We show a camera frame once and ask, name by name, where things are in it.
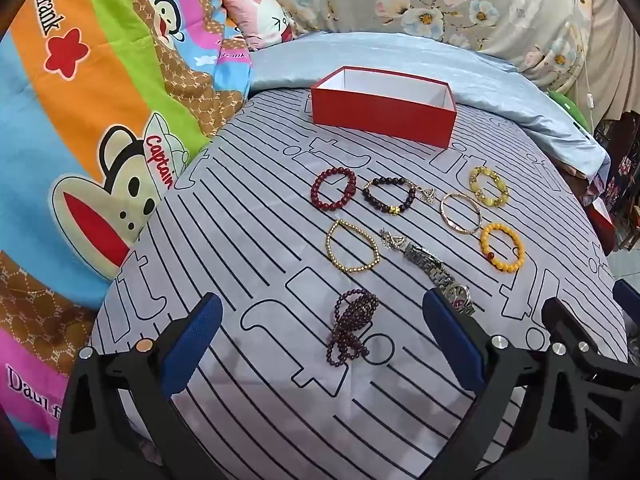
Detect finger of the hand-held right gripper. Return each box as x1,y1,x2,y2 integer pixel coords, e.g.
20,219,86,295
613,279,640,319
541,296,640,377

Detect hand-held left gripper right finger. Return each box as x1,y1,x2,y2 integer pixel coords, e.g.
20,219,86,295
422,287,616,480

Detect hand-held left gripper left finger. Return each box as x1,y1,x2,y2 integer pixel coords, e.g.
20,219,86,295
57,292,224,480

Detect silver metal wristwatch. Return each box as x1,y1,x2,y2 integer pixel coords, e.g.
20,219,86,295
402,241,476,317

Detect orange bead bracelet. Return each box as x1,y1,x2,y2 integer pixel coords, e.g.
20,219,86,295
479,222,525,274

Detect long garnet bead strand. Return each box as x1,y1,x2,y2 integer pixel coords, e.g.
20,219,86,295
326,288,381,363

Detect thin gold bangle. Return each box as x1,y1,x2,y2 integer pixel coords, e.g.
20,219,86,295
439,191,485,234

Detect small gold bead bracelet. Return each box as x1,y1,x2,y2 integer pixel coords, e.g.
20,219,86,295
326,219,381,273

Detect yellow chunky bead bracelet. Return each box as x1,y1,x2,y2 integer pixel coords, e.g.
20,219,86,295
468,165,509,207

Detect dark red bead bracelet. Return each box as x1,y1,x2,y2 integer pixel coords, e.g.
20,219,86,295
310,166,357,209

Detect red cardboard box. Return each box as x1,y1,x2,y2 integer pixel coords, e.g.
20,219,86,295
310,66,458,150

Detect dark patterned cloth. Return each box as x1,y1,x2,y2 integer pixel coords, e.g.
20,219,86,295
592,115,640,253

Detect grey black-lined bed sheet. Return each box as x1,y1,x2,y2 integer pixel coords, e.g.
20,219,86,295
90,87,628,480

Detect green plastic object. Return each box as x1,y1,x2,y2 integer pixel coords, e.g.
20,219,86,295
547,89,593,136

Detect light blue quilt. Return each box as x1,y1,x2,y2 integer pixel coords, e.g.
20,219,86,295
247,32,611,176

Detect colourful cartoon monkey blanket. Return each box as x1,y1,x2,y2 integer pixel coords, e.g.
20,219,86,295
0,0,257,413

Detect pink cartoon cushion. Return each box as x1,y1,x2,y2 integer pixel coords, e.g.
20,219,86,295
221,0,298,51

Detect purple bead bracelet gold charm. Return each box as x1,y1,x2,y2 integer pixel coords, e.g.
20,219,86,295
362,176,418,217

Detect white cable with switch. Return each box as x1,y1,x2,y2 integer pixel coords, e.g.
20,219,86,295
565,10,599,131

